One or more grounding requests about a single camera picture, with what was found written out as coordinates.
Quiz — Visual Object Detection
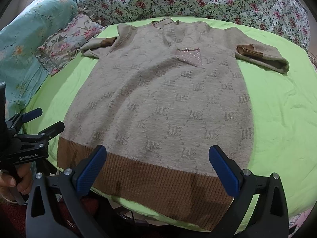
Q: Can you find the pink floral ruffled pillow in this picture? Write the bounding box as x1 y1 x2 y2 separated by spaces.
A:
35 13 105 76

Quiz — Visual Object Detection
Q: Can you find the person's left hand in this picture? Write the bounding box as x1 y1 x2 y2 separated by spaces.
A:
0 163 33 202

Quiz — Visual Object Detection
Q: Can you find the red floral white quilt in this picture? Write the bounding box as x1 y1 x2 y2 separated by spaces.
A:
76 0 310 50

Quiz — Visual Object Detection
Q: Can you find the teal floral duvet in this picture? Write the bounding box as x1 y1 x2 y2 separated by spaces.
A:
1 0 78 118

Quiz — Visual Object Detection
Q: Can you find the beige knitted sweater dress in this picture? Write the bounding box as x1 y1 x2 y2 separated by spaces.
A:
57 18 289 230

